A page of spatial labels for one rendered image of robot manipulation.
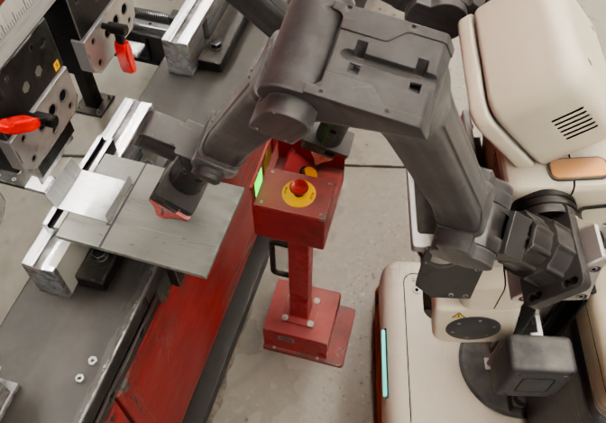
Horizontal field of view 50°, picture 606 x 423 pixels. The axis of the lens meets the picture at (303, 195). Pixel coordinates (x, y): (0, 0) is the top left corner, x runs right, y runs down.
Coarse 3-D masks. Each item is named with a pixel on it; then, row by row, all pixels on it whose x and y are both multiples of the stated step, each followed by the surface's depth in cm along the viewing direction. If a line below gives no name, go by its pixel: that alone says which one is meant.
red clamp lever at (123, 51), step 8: (104, 24) 99; (112, 24) 99; (120, 24) 99; (112, 32) 99; (120, 32) 99; (120, 40) 101; (120, 48) 102; (128, 48) 102; (120, 56) 103; (128, 56) 103; (120, 64) 105; (128, 64) 104; (128, 72) 106
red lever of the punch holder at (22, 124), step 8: (40, 112) 87; (0, 120) 79; (8, 120) 79; (16, 120) 80; (24, 120) 81; (32, 120) 83; (40, 120) 85; (48, 120) 86; (56, 120) 87; (0, 128) 79; (8, 128) 79; (16, 128) 80; (24, 128) 81; (32, 128) 83
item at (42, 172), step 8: (72, 128) 105; (64, 136) 104; (72, 136) 108; (56, 144) 102; (64, 144) 104; (48, 152) 100; (56, 152) 102; (48, 160) 101; (56, 160) 105; (40, 168) 99; (48, 168) 101; (40, 176) 100; (48, 176) 103
